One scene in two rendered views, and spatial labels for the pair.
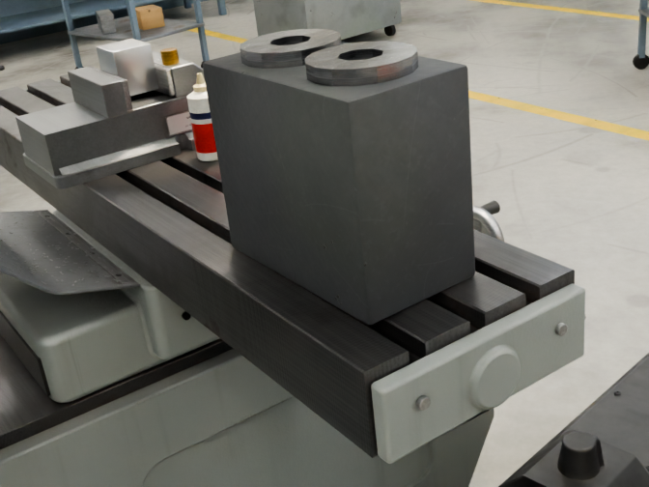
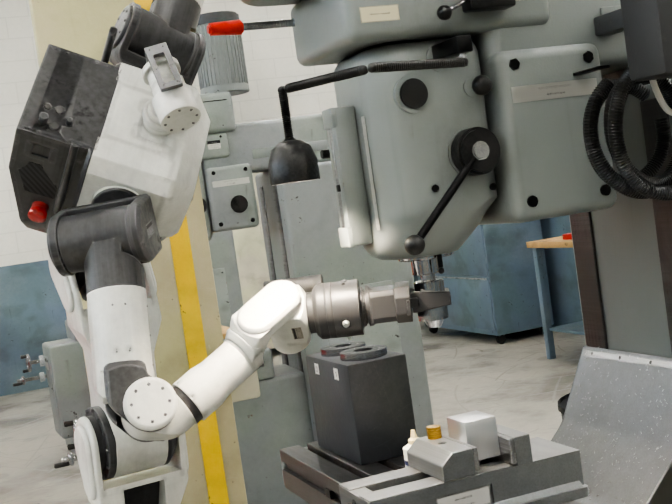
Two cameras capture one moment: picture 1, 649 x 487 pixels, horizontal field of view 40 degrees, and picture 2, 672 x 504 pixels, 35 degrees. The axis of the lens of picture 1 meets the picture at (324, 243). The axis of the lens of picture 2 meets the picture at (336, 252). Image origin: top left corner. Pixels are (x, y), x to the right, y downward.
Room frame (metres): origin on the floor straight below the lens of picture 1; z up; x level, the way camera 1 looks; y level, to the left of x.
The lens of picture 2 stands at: (2.75, 0.39, 1.42)
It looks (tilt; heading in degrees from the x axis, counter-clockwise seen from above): 3 degrees down; 191
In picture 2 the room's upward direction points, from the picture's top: 8 degrees counter-clockwise
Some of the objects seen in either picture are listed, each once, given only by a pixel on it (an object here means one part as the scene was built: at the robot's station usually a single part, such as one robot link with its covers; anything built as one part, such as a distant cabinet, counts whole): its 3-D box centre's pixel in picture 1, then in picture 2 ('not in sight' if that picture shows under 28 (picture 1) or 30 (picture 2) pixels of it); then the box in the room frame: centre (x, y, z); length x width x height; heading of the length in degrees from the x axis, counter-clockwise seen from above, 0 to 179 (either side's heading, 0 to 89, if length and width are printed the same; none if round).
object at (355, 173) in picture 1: (335, 159); (359, 398); (0.74, -0.02, 1.02); 0.22 x 0.12 x 0.20; 33
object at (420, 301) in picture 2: not in sight; (430, 300); (1.12, 0.19, 1.24); 0.06 x 0.02 x 0.03; 97
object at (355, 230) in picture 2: not in sight; (347, 177); (1.15, 0.09, 1.45); 0.04 x 0.04 x 0.21; 32
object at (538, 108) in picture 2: not in sight; (520, 137); (0.99, 0.35, 1.47); 0.24 x 0.19 x 0.26; 32
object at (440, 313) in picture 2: not in sight; (431, 302); (1.09, 0.19, 1.23); 0.05 x 0.05 x 0.05
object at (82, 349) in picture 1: (186, 256); not in sight; (1.09, 0.19, 0.78); 0.50 x 0.35 x 0.12; 122
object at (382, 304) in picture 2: not in sight; (373, 306); (1.10, 0.10, 1.24); 0.13 x 0.12 x 0.10; 7
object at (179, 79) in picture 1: (168, 72); (441, 456); (1.19, 0.18, 1.01); 0.12 x 0.06 x 0.04; 32
